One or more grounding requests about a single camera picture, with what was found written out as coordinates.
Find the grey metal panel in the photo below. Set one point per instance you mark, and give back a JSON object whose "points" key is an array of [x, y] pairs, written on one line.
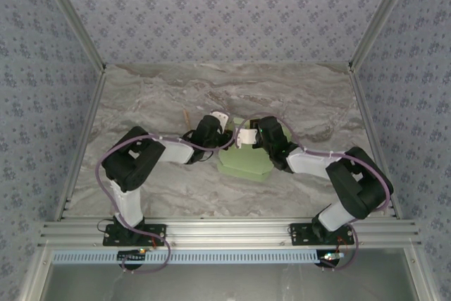
{"points": [[229, 283]]}

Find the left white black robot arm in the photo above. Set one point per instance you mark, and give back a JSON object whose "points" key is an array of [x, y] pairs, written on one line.
{"points": [[141, 160]]}

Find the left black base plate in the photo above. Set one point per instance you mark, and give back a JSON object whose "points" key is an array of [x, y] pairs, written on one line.
{"points": [[155, 234]]}

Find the aluminium frame post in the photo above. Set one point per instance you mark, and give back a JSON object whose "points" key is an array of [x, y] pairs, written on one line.
{"points": [[384, 15], [70, 15]]}

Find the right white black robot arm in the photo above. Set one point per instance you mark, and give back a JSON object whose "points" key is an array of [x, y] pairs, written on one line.
{"points": [[356, 181]]}

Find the aluminium table side rail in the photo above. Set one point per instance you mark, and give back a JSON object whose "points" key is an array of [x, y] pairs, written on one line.
{"points": [[377, 121], [81, 146]]}

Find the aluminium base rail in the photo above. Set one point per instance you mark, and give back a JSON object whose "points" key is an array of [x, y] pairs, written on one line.
{"points": [[229, 232]]}

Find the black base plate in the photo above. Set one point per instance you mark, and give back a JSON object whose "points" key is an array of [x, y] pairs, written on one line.
{"points": [[155, 234], [299, 234]]}

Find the light green paper box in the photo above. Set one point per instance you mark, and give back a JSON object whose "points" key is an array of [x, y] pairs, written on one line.
{"points": [[243, 165]]}

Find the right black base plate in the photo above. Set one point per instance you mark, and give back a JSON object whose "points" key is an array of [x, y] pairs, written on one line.
{"points": [[299, 234]]}

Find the right small circuit board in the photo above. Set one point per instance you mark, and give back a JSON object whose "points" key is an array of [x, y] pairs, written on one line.
{"points": [[331, 257]]}

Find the small circuit board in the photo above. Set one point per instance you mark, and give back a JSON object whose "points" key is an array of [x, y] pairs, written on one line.
{"points": [[331, 257], [132, 255]]}

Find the left small circuit board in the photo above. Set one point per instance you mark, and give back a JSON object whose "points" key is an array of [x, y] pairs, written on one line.
{"points": [[132, 255]]}

